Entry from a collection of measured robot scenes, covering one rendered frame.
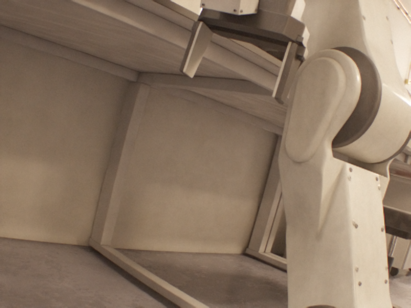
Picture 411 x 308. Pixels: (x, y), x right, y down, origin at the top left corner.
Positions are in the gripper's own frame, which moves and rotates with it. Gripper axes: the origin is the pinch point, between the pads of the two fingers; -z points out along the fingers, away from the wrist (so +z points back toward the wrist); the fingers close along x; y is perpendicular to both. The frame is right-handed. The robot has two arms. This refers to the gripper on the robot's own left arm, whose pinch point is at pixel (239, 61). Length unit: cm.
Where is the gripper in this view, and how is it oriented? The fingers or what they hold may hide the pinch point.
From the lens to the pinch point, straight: 46.5
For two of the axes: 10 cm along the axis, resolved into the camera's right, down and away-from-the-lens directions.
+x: -8.6, -3.2, 4.0
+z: 3.5, -9.4, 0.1
